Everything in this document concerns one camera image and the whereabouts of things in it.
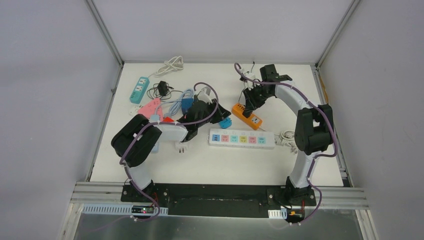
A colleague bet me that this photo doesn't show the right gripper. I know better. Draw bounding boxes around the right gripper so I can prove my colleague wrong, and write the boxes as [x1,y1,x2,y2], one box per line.
[243,84,273,112]

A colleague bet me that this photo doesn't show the light blue square adapter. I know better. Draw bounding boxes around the light blue square adapter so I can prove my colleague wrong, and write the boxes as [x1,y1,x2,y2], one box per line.
[218,117,232,129]

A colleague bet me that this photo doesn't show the orange power strip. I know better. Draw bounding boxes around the orange power strip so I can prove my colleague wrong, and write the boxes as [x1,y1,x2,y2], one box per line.
[231,103,264,131]

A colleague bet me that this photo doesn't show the white long power strip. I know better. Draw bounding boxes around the white long power strip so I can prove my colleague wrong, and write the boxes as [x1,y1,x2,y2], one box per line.
[208,128,301,154]

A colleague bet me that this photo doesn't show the blue cube adapter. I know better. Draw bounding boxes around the blue cube adapter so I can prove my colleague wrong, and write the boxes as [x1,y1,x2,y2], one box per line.
[181,98,194,115]

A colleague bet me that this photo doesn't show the white cube adapter bear print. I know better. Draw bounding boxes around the white cube adapter bear print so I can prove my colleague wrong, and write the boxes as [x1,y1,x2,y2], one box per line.
[175,142,189,154]

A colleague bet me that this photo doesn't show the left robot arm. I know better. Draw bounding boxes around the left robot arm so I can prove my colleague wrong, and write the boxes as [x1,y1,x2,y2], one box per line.
[110,99,231,203]

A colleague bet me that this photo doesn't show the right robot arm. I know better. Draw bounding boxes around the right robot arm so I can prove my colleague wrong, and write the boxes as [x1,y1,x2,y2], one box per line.
[234,63,336,207]

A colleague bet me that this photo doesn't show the black charger on orange strip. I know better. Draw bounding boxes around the black charger on orange strip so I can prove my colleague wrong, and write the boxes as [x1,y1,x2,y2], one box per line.
[242,105,255,119]

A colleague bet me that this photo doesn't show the red cube adapter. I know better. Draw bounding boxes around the red cube adapter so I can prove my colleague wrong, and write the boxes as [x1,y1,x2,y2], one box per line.
[163,116,174,123]

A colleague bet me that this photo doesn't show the pink triangular power strip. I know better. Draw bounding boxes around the pink triangular power strip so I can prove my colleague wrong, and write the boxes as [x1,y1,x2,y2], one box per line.
[137,97,163,121]

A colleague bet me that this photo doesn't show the light blue power strip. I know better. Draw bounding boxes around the light blue power strip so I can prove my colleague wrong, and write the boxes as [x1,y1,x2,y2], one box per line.
[149,114,161,123]

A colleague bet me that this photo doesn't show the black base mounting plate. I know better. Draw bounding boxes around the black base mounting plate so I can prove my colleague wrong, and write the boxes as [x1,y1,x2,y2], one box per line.
[120,183,319,219]

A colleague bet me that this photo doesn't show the teal power strip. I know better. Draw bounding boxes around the teal power strip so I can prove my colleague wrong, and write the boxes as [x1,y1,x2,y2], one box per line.
[129,76,150,104]

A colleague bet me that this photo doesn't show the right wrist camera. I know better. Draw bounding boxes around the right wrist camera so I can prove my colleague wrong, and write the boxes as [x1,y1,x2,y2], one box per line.
[241,71,258,90]

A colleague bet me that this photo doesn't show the light blue coiled cable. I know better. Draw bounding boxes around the light blue coiled cable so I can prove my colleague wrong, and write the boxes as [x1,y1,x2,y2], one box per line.
[153,88,195,117]

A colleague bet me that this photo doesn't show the black power adapter with cable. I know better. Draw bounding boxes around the black power adapter with cable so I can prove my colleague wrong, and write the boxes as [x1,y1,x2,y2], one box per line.
[146,80,182,101]

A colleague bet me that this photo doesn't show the white coiled cable top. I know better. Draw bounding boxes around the white coiled cable top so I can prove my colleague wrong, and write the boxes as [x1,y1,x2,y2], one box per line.
[147,55,184,79]

